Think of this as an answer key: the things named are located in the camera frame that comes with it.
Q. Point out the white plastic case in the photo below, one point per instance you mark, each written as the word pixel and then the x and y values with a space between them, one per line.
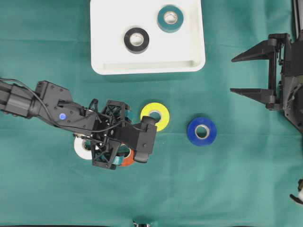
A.
pixel 181 51

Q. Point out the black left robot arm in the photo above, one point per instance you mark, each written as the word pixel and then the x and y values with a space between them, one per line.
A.
pixel 50 103

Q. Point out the red tape roll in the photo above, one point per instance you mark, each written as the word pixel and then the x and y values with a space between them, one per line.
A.
pixel 127 154

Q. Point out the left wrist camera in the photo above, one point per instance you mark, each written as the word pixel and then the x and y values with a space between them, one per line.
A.
pixel 139 137

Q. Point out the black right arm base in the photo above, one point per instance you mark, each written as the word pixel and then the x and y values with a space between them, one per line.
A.
pixel 292 100

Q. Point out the yellow tape roll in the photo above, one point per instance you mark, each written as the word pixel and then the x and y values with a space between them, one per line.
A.
pixel 161 110

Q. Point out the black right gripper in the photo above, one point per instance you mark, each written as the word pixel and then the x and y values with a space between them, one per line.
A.
pixel 278 49

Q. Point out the black aluminium frame rail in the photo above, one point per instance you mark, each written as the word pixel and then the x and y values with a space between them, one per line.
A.
pixel 298 16

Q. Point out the white tape roll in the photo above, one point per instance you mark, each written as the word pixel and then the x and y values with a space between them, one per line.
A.
pixel 82 148

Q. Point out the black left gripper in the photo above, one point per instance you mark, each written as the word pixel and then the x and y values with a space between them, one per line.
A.
pixel 104 146

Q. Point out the green tape roll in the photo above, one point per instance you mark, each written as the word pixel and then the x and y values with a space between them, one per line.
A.
pixel 170 18

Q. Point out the black tape roll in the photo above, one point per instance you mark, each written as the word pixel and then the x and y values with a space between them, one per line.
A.
pixel 136 40

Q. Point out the blue tape roll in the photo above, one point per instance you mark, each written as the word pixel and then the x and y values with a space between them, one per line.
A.
pixel 201 131

